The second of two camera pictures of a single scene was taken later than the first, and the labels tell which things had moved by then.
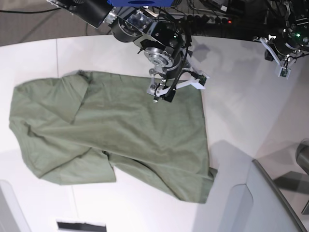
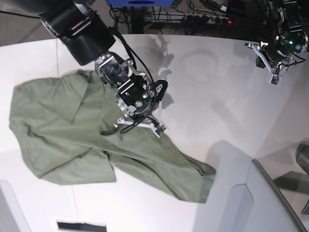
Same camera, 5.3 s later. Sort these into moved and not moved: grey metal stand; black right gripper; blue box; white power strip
Moved: black right gripper
Not moved: white power strip; blue box; grey metal stand
